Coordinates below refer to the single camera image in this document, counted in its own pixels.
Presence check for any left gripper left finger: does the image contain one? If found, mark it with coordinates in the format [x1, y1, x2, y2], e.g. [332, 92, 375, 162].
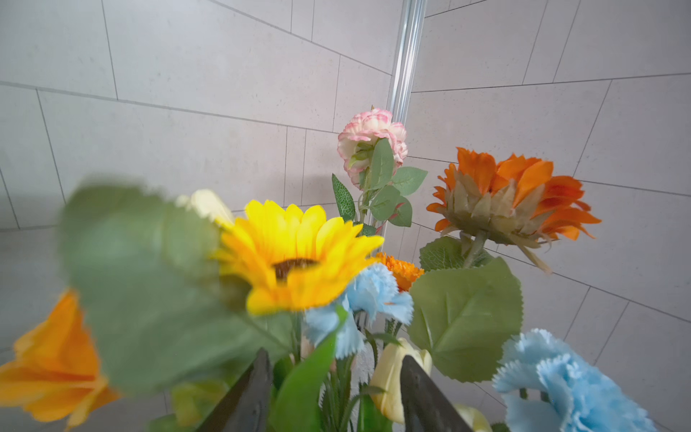
[196, 348, 273, 432]

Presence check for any yellow sunflower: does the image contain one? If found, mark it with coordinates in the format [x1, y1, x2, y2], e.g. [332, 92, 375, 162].
[56, 183, 387, 398]

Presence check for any right vase bouquet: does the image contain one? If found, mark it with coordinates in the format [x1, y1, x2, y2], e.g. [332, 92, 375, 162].
[1, 109, 655, 431]

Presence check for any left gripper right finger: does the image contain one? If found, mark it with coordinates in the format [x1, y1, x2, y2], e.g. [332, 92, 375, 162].
[399, 356, 473, 432]

